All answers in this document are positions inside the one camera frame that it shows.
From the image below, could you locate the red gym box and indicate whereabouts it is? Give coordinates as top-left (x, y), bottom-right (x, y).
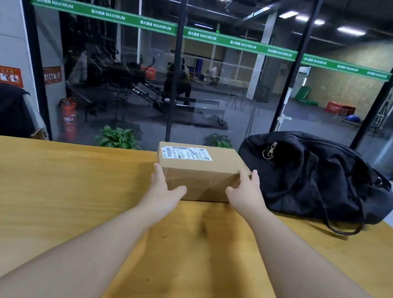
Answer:
top-left (324, 100), bottom-right (356, 118)

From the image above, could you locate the white glass door handle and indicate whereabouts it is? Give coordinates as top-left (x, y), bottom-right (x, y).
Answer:
top-left (273, 86), bottom-right (298, 135)

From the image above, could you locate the brown cardboard box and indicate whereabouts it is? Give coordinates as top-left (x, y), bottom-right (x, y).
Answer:
top-left (150, 136), bottom-right (256, 211)

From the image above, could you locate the person's right hand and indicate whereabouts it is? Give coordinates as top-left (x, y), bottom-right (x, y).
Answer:
top-left (220, 165), bottom-right (275, 227)

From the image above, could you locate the green gym mat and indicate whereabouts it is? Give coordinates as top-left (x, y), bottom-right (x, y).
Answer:
top-left (293, 84), bottom-right (322, 107)

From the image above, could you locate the grey chair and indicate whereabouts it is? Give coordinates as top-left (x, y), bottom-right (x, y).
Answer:
top-left (15, 91), bottom-right (57, 142)

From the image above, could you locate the wooden table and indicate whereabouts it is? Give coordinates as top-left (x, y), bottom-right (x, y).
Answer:
top-left (0, 125), bottom-right (393, 298)

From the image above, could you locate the black exercise machine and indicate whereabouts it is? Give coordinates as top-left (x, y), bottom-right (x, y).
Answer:
top-left (84, 46), bottom-right (176, 112)

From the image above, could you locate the person's left forearm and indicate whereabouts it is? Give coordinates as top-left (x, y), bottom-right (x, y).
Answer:
top-left (0, 181), bottom-right (157, 298)

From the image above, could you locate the small orange door sign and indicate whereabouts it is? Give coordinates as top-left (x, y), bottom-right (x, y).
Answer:
top-left (39, 63), bottom-right (64, 87)

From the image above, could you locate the green leafy plant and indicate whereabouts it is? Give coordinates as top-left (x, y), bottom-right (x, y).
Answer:
top-left (203, 131), bottom-right (235, 150)
top-left (94, 123), bottom-right (144, 153)

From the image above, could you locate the person's left hand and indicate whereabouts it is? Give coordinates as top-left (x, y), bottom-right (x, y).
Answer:
top-left (133, 160), bottom-right (192, 230)

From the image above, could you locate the person's right forearm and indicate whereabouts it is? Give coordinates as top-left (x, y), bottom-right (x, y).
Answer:
top-left (235, 205), bottom-right (393, 298)

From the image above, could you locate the blue balance ball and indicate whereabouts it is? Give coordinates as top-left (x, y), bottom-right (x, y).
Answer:
top-left (343, 112), bottom-right (363, 124)

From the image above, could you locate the black fabric bag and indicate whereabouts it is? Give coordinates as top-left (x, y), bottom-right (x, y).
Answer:
top-left (227, 121), bottom-right (393, 244)

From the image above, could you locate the red fire extinguisher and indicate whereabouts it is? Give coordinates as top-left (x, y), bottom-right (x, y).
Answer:
top-left (53, 95), bottom-right (82, 135)

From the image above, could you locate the green glass marking strip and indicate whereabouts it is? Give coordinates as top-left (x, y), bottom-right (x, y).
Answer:
top-left (24, 0), bottom-right (393, 84)

